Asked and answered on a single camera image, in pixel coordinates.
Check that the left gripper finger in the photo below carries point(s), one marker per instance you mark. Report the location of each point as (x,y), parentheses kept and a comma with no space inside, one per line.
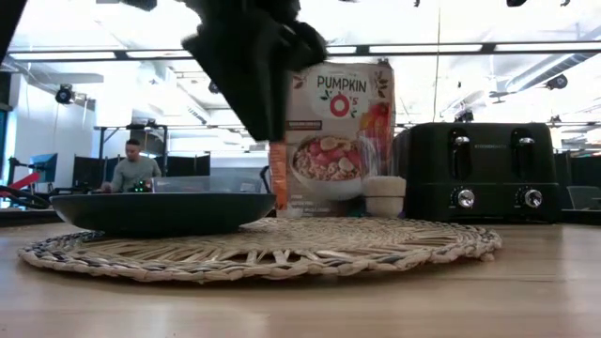
(263,103)

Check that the pumpkin cereal bag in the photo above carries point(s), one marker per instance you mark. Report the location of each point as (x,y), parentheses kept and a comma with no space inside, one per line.
(338,98)

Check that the dark teal plate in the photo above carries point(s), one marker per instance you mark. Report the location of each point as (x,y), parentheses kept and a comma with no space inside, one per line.
(164,213)

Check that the clear glass with white filling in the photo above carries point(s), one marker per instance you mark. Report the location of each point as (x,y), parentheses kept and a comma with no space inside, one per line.
(385,197)

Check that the round woven placemat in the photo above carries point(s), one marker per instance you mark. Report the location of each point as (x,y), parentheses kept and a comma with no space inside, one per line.
(328,249)

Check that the red background robot arm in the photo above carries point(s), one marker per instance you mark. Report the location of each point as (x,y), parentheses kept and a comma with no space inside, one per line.
(26,182)

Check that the black ceiling spotlight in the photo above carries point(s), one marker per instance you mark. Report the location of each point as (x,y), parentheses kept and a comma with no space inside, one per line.
(213,87)
(557,82)
(64,95)

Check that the person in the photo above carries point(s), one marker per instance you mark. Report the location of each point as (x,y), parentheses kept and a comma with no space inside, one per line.
(134,171)

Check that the black background table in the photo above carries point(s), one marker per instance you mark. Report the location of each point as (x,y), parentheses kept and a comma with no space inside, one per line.
(100,141)

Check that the overhead light bar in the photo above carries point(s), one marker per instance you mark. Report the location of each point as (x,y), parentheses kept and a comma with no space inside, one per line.
(422,48)

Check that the computer monitor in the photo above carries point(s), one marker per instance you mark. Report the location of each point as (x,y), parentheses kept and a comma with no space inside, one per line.
(44,168)

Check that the black four-slot toaster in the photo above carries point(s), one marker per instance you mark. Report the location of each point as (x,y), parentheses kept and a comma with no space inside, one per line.
(488,164)

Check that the grey chair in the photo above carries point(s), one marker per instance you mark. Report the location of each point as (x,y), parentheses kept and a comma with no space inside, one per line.
(582,197)

